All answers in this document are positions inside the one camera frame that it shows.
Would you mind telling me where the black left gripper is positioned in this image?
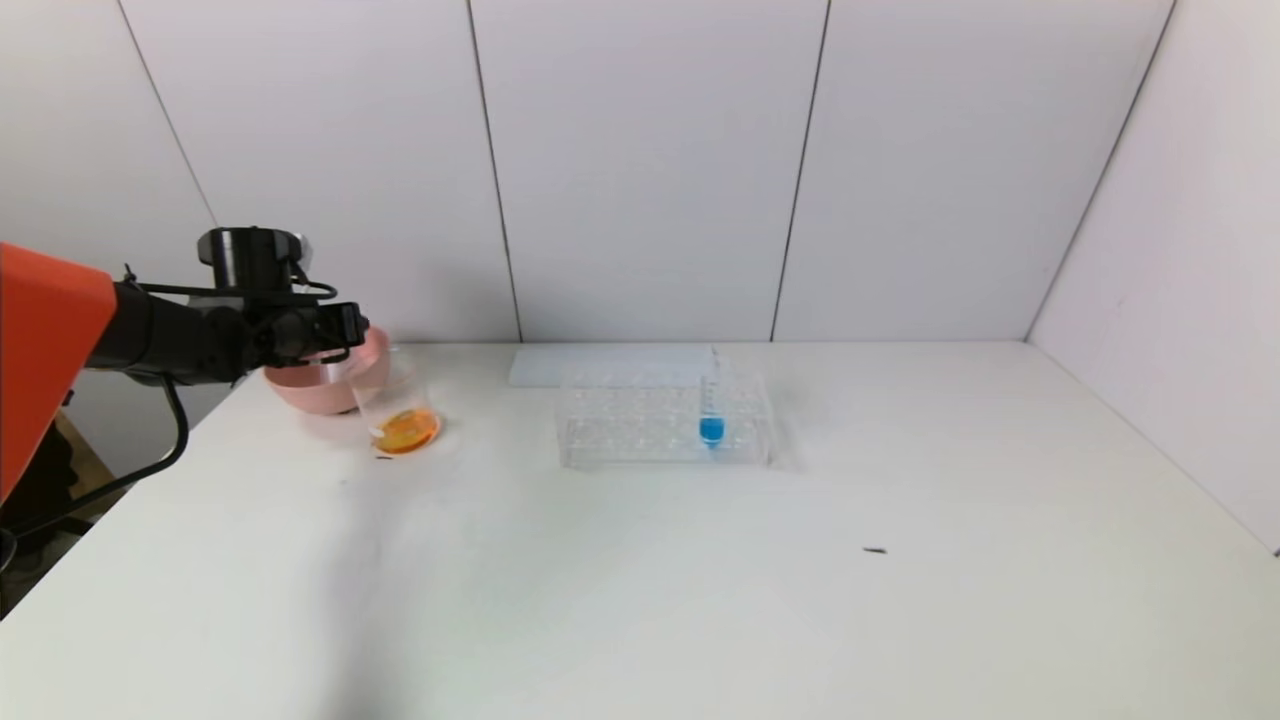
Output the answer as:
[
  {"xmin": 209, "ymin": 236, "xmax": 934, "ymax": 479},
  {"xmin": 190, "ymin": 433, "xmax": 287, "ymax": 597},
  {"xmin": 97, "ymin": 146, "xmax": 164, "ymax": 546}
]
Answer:
[{"xmin": 271, "ymin": 302, "xmax": 371, "ymax": 360}]

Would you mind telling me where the clear glass beaker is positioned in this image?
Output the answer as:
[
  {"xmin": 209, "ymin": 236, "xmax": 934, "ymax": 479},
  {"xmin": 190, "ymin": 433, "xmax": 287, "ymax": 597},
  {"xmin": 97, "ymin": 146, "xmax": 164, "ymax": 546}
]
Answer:
[{"xmin": 346, "ymin": 348, "xmax": 442, "ymax": 457}]

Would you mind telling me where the blue pigment test tube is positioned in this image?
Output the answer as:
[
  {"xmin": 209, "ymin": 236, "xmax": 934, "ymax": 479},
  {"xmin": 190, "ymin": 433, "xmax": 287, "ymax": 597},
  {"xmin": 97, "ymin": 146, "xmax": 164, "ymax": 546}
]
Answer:
[{"xmin": 699, "ymin": 347, "xmax": 725, "ymax": 451}]

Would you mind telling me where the clear acrylic test tube rack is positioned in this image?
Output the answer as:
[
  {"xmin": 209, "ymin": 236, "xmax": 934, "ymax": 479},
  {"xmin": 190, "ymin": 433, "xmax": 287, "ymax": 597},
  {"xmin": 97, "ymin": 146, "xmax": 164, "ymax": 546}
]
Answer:
[{"xmin": 557, "ymin": 372, "xmax": 771, "ymax": 468}]

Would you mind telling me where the pink plastic bowl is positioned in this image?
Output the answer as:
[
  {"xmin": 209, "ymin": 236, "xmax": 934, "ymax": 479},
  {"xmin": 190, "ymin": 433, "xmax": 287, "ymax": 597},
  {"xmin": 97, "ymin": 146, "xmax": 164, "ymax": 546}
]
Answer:
[{"xmin": 265, "ymin": 328, "xmax": 392, "ymax": 417}]

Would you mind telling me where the white paper sheet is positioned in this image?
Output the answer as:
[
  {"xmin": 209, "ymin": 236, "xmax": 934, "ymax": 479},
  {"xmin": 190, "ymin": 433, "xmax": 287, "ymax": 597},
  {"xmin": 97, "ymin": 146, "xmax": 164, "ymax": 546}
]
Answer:
[{"xmin": 508, "ymin": 347, "xmax": 716, "ymax": 389}]

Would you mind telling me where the black stand beside table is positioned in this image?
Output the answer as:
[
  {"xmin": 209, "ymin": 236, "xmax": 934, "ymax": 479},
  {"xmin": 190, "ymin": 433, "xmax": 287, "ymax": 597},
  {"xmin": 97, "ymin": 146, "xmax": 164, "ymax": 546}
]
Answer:
[{"xmin": 0, "ymin": 410, "xmax": 121, "ymax": 601}]

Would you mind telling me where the thick black hanging cable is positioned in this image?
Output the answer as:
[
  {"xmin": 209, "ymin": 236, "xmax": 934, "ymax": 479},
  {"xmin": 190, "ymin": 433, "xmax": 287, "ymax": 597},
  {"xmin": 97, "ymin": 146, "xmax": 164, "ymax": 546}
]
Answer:
[{"xmin": 0, "ymin": 375, "xmax": 191, "ymax": 546}]

